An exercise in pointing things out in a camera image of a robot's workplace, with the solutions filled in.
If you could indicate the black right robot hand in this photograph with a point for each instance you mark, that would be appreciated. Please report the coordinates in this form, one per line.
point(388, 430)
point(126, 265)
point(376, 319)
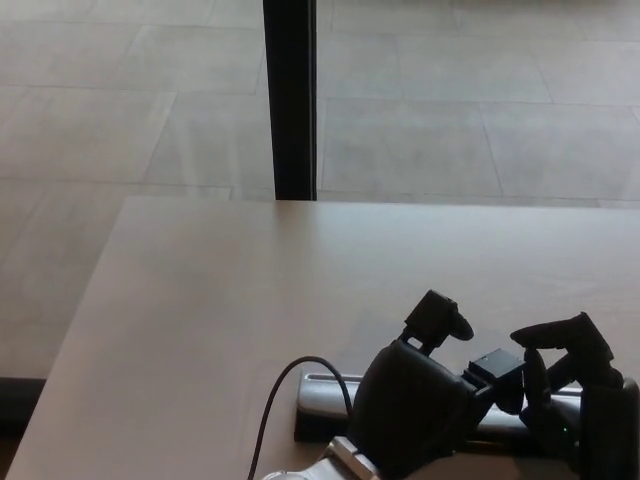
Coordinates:
point(607, 425)

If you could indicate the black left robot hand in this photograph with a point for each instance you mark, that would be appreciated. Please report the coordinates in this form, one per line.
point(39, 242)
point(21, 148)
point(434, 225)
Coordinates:
point(415, 405)

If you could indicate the silver Bostitch hole punch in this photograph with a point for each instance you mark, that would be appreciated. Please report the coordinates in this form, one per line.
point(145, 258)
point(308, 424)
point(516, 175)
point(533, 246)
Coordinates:
point(325, 395)

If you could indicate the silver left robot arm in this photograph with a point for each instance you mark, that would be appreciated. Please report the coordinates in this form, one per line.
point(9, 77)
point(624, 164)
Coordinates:
point(340, 462)

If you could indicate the black vertical window frame post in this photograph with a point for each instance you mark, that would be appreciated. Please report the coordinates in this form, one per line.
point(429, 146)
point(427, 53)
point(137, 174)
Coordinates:
point(292, 100)

